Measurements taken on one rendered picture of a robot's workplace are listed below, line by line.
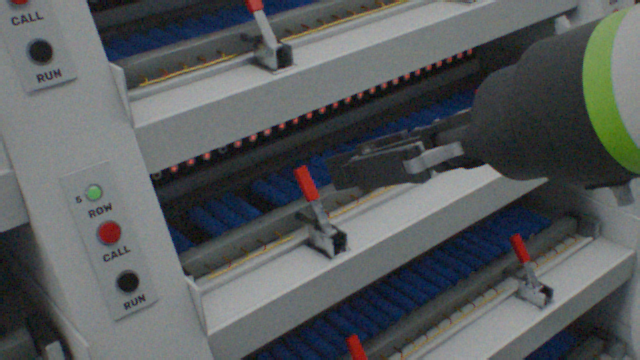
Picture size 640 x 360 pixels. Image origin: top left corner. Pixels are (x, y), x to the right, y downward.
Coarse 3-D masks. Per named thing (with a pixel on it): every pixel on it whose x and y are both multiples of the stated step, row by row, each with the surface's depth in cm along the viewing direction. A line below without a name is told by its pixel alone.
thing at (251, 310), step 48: (384, 96) 96; (288, 144) 88; (384, 192) 82; (432, 192) 82; (480, 192) 83; (288, 240) 75; (384, 240) 75; (432, 240) 80; (192, 288) 62; (240, 288) 69; (288, 288) 69; (336, 288) 73; (240, 336) 66
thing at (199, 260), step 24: (336, 192) 79; (360, 192) 81; (264, 216) 75; (288, 216) 76; (312, 216) 78; (216, 240) 72; (240, 240) 72; (264, 240) 75; (192, 264) 70; (216, 264) 72
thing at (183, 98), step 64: (128, 0) 76; (192, 0) 80; (256, 0) 68; (320, 0) 81; (384, 0) 82; (448, 0) 83; (512, 0) 84; (576, 0) 93; (128, 64) 65; (192, 64) 69; (256, 64) 69; (320, 64) 69; (384, 64) 75; (192, 128) 63; (256, 128) 67
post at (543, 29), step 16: (592, 0) 92; (624, 0) 96; (560, 16) 96; (576, 16) 94; (592, 16) 92; (512, 32) 103; (528, 32) 101; (544, 32) 99; (480, 48) 108; (512, 48) 104; (480, 64) 109; (592, 192) 102; (608, 192) 100; (624, 208) 99; (624, 288) 104; (608, 304) 107; (624, 304) 105; (624, 320) 106
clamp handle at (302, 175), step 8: (304, 168) 72; (296, 176) 72; (304, 176) 72; (304, 184) 72; (312, 184) 73; (304, 192) 72; (312, 192) 72; (312, 200) 72; (312, 208) 72; (320, 208) 73; (320, 216) 72; (320, 224) 72; (328, 224) 73; (328, 232) 72
